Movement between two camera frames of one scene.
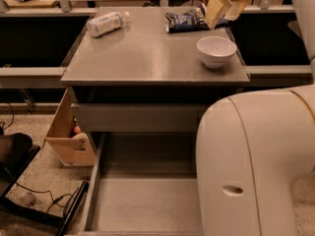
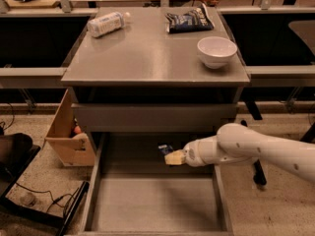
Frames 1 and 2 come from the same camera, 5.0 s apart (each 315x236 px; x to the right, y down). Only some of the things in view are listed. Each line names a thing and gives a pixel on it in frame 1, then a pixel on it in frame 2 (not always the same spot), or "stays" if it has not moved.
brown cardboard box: (70, 148) stays
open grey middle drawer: (144, 184) stays
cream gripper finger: (218, 4) to (175, 157)
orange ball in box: (77, 129) stays
